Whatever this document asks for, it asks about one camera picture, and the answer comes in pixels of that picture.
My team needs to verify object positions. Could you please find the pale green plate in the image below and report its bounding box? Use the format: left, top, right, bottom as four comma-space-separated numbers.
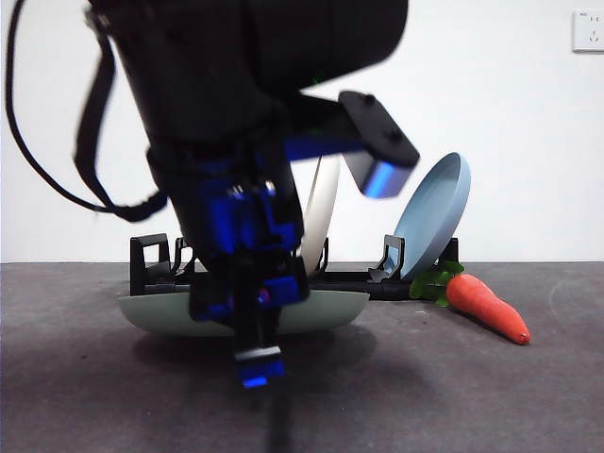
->
117, 290, 371, 337

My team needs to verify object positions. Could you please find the orange carrot with green leaves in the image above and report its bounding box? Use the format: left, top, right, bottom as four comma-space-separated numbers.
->
409, 260, 532, 345

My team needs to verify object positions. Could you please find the cream white plate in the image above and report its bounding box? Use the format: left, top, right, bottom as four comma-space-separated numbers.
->
299, 157, 342, 279

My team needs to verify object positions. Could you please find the black plate rack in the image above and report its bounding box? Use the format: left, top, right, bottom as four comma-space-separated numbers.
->
130, 234, 461, 303

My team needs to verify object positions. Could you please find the light blue plate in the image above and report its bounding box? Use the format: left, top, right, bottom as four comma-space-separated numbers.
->
394, 151, 472, 283

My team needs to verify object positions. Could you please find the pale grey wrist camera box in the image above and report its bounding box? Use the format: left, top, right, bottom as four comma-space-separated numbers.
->
343, 148, 414, 200

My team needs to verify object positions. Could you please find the black braided cable sleeve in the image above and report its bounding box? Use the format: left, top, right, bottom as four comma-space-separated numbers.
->
74, 8, 169, 223

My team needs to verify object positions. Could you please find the thin black cable loop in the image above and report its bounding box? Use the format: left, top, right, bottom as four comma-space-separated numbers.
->
4, 0, 100, 213

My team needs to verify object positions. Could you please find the white wall socket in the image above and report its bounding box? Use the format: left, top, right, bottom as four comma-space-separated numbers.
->
572, 9, 604, 53

